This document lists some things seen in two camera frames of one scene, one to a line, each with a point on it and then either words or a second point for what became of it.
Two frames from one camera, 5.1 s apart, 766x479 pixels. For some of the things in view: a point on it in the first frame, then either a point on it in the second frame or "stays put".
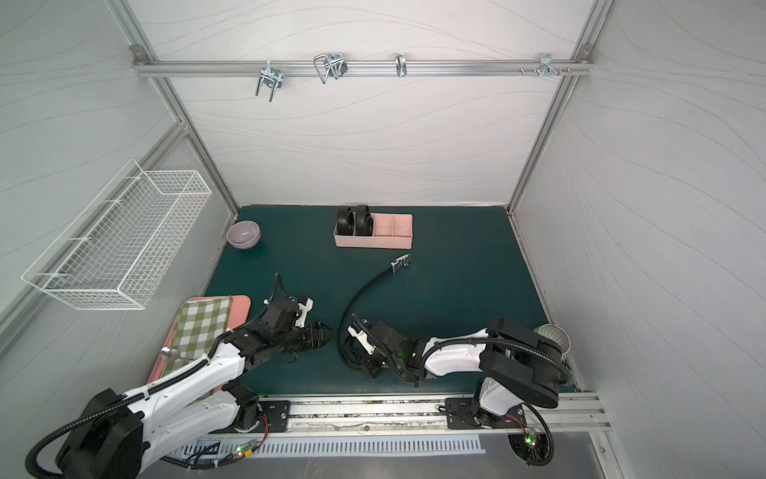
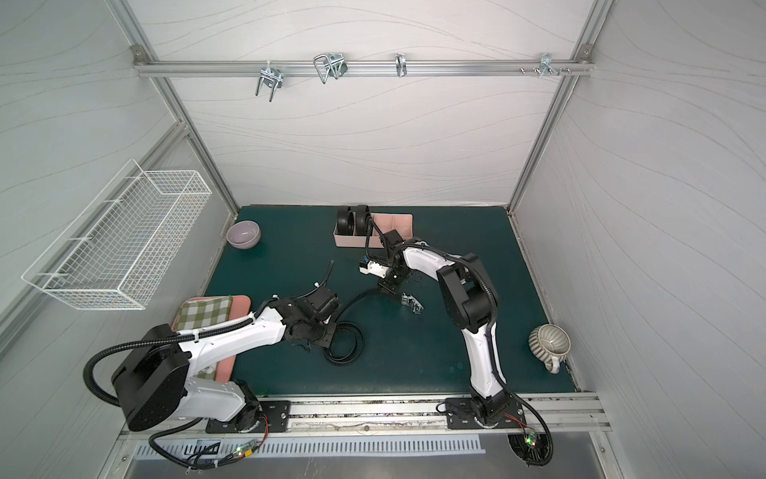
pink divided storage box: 389,232 stays put
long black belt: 345,222 stays put
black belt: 363,222 stays put
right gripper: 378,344 -> 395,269
